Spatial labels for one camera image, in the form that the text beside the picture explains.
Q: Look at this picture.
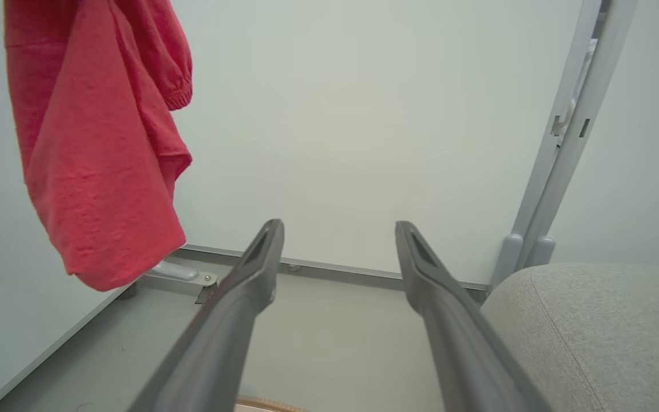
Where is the grey fabric sofa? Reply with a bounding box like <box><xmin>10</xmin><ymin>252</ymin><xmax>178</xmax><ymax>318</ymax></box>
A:
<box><xmin>481</xmin><ymin>262</ymin><xmax>659</xmax><ymax>412</ymax></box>

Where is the red clothing item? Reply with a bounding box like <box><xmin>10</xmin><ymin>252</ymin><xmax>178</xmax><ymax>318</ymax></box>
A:
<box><xmin>3</xmin><ymin>0</ymin><xmax>194</xmax><ymax>292</ymax></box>

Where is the grey partition bottom rail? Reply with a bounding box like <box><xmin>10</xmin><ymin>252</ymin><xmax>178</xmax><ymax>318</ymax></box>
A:
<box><xmin>178</xmin><ymin>245</ymin><xmax>489</xmax><ymax>292</ymax></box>
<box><xmin>0</xmin><ymin>285</ymin><xmax>131</xmax><ymax>412</ymax></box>

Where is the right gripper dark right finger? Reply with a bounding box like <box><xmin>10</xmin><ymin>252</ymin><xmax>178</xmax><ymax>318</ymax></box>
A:
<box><xmin>395</xmin><ymin>220</ymin><xmax>553</xmax><ymax>412</ymax></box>

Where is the white basket with brown rim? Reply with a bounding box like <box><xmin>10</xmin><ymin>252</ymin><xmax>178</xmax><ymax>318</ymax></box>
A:
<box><xmin>235</xmin><ymin>395</ymin><xmax>307</xmax><ymax>412</ymax></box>

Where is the grey partition foot bracket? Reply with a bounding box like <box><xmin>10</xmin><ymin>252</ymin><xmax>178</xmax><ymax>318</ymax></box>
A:
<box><xmin>135</xmin><ymin>260</ymin><xmax>219</xmax><ymax>290</ymax></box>

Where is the grey double partition post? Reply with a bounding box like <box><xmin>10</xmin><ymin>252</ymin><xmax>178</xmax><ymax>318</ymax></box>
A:
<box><xmin>489</xmin><ymin>0</ymin><xmax>639</xmax><ymax>290</ymax></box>

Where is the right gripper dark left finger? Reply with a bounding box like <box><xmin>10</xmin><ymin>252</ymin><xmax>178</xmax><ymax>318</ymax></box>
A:
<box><xmin>128</xmin><ymin>219</ymin><xmax>285</xmax><ymax>412</ymax></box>

